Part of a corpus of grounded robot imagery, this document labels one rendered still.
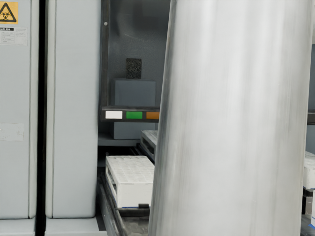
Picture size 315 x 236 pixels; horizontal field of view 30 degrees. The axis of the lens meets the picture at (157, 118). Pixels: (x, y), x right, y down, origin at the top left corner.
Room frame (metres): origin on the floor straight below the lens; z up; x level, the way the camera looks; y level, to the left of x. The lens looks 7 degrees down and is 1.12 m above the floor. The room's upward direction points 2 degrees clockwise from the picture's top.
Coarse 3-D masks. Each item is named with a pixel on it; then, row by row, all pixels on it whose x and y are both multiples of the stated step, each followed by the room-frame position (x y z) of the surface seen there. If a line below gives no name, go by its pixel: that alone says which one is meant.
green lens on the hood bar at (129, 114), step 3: (126, 111) 1.29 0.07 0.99; (129, 111) 1.29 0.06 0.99; (132, 111) 1.30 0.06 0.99; (135, 111) 1.30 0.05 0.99; (138, 111) 1.30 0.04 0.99; (126, 114) 1.29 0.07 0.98; (129, 114) 1.29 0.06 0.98; (132, 114) 1.29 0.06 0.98; (135, 114) 1.30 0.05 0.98; (138, 114) 1.30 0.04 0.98; (141, 114) 1.30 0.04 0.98; (126, 117) 1.29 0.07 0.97; (129, 117) 1.29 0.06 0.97; (132, 117) 1.29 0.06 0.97; (135, 117) 1.30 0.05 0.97; (138, 117) 1.30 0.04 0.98; (141, 117) 1.30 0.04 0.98
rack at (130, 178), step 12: (108, 156) 1.40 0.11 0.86; (120, 156) 1.41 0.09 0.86; (132, 156) 1.41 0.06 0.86; (144, 156) 1.42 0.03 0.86; (108, 168) 1.40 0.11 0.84; (120, 168) 1.26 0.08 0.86; (132, 168) 1.28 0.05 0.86; (144, 168) 1.28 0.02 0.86; (108, 180) 1.32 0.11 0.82; (120, 180) 1.15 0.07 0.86; (132, 180) 1.15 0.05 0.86; (144, 180) 1.15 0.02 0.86; (120, 192) 1.12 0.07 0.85; (132, 192) 1.13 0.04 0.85; (144, 192) 1.13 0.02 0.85; (120, 204) 1.12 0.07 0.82; (132, 204) 1.13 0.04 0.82
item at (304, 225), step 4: (304, 216) 1.09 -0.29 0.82; (308, 216) 1.09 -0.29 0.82; (304, 220) 1.07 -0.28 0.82; (308, 220) 1.07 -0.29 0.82; (304, 224) 1.04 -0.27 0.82; (308, 224) 1.04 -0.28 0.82; (300, 228) 1.01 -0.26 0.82; (304, 228) 1.02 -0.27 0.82; (308, 228) 1.02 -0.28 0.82; (312, 228) 1.02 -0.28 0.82; (300, 232) 0.99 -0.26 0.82; (304, 232) 0.99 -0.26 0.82; (308, 232) 0.99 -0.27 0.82; (312, 232) 0.99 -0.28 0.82
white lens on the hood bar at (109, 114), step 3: (108, 111) 1.29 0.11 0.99; (111, 111) 1.29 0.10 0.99; (114, 111) 1.29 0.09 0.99; (117, 111) 1.29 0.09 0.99; (120, 111) 1.29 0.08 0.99; (108, 114) 1.29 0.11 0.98; (111, 114) 1.29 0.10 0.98; (114, 114) 1.29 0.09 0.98; (117, 114) 1.29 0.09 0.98; (120, 114) 1.29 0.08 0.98; (108, 117) 1.29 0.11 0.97; (111, 117) 1.29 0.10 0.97; (114, 117) 1.29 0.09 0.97; (117, 117) 1.29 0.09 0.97; (120, 117) 1.29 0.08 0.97
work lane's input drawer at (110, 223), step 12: (108, 192) 1.24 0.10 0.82; (108, 204) 1.18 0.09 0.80; (144, 204) 1.12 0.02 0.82; (108, 216) 1.12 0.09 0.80; (120, 216) 1.06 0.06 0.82; (132, 216) 1.11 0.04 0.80; (144, 216) 1.11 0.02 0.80; (108, 228) 1.11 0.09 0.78; (120, 228) 1.01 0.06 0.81; (132, 228) 1.03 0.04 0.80; (144, 228) 1.04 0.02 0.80
